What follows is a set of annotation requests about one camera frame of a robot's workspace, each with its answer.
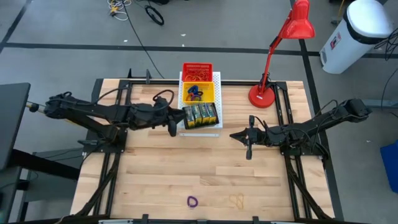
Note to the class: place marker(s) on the red plastic basket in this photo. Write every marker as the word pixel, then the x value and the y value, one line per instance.
pixel 186 67

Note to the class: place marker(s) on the long red rubber band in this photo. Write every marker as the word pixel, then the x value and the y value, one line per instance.
pixel 191 76

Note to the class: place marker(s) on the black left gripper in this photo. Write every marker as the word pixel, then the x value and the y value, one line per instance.
pixel 152 115

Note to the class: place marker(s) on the yellow plastic basket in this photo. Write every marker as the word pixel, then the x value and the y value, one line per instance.
pixel 209 91

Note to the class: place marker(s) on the black side desk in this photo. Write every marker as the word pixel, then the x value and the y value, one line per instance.
pixel 12 124

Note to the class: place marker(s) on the purple coil wristband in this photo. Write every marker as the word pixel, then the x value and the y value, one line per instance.
pixel 188 201
pixel 196 98

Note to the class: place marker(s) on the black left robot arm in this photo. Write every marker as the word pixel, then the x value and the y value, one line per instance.
pixel 93 112

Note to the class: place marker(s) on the white trash bin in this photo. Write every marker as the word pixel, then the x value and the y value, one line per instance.
pixel 357 40

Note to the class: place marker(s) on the black plastic basket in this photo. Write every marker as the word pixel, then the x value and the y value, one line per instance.
pixel 214 124

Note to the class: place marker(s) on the red desk lamp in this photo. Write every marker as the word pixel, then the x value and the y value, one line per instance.
pixel 298 21

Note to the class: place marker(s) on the pale orange rubber band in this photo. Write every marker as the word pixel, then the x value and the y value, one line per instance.
pixel 237 200

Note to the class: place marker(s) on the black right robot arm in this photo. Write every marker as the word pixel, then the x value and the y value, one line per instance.
pixel 320 124

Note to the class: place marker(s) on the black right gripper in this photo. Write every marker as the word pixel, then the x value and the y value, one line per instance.
pixel 264 137

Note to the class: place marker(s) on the blue bin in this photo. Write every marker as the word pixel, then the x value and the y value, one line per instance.
pixel 390 165

